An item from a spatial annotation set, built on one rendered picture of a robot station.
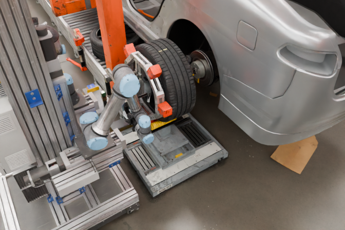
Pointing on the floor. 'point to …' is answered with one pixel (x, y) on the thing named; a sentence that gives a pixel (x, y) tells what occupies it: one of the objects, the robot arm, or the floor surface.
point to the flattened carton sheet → (295, 154)
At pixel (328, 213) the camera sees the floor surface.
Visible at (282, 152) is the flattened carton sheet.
